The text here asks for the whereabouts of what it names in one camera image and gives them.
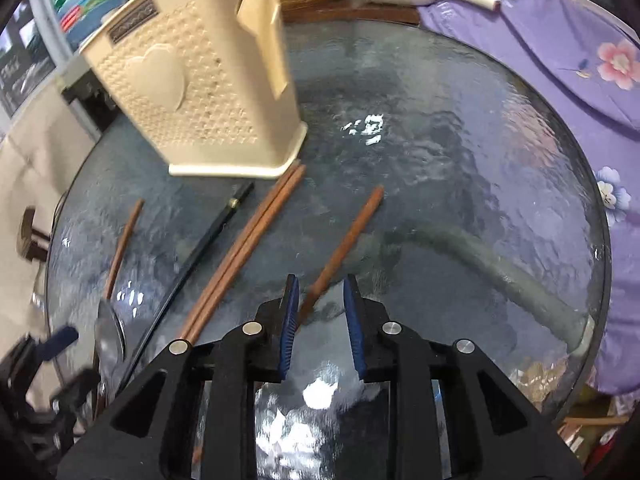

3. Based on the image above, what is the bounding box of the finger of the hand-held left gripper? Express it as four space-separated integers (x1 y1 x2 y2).
0 326 80 391
50 367 102 407

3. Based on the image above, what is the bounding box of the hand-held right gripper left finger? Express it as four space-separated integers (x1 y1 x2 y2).
57 274 301 480

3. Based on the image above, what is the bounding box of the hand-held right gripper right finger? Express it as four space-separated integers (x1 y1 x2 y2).
342 274 586 480

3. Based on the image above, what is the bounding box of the metal spoon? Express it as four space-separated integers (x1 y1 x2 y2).
91 297 127 411

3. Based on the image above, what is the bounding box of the black chopstick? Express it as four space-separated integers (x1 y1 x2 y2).
117 181 256 386

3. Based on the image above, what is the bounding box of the cream perforated utensil holder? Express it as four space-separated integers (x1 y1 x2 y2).
79 0 308 180

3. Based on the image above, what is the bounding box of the dark wooden stool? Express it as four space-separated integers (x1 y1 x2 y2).
15 206 51 263

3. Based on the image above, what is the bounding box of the water dispenser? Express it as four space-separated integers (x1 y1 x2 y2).
61 55 123 143

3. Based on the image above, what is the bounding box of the wooden counter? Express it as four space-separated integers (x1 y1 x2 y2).
282 0 421 25

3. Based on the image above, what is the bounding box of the purple floral cloth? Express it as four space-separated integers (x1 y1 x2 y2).
417 0 640 396

